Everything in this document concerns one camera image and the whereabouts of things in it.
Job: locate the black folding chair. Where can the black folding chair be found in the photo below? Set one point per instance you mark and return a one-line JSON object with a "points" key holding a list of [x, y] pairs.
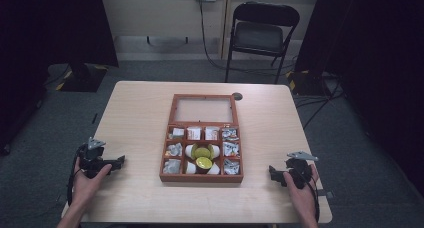
{"points": [[260, 34]]}

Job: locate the white tea cup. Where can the white tea cup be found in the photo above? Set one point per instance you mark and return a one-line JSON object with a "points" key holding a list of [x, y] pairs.
{"points": [[214, 169], [190, 168], [216, 151], [188, 151]]}

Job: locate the person's right hand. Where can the person's right hand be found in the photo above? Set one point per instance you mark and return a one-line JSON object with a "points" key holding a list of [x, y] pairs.
{"points": [[301, 198]]}

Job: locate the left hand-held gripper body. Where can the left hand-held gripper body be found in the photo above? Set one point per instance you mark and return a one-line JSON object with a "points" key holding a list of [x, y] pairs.
{"points": [[92, 159]]}

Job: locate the wooden glass box lid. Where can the wooden glass box lid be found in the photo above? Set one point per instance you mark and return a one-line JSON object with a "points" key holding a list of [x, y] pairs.
{"points": [[173, 109]]}

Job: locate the silver tea packet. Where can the silver tea packet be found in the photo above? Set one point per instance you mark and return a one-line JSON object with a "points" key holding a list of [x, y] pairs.
{"points": [[174, 150], [177, 133], [172, 166]]}

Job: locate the person's left hand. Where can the person's left hand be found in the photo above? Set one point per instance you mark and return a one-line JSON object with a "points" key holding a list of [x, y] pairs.
{"points": [[87, 184]]}

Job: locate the dark curtain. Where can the dark curtain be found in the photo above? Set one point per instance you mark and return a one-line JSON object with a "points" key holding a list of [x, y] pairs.
{"points": [[50, 24], [376, 54]]}

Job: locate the white red tea packet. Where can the white red tea packet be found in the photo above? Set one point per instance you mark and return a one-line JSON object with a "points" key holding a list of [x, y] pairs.
{"points": [[193, 133], [211, 133]]}

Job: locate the grey table edge clip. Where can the grey table edge clip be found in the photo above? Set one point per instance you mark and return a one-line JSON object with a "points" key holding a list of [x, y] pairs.
{"points": [[325, 194]]}

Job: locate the black stand base yellow tape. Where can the black stand base yellow tape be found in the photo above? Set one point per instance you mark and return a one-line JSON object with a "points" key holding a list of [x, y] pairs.
{"points": [[306, 83], [83, 78]]}

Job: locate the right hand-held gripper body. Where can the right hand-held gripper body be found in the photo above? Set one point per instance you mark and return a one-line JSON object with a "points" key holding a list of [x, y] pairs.
{"points": [[298, 169]]}

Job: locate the colourful printed tea packet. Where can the colourful printed tea packet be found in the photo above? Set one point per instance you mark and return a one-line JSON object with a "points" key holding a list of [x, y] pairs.
{"points": [[229, 134], [231, 149], [231, 167]]}

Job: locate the wooden compartment box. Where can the wooden compartment box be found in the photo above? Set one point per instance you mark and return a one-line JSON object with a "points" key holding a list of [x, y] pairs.
{"points": [[201, 178]]}

